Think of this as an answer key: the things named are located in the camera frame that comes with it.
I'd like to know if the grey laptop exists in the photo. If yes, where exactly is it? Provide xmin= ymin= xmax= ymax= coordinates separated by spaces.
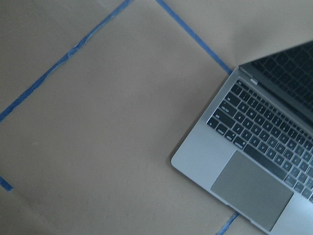
xmin=171 ymin=41 xmax=313 ymax=235

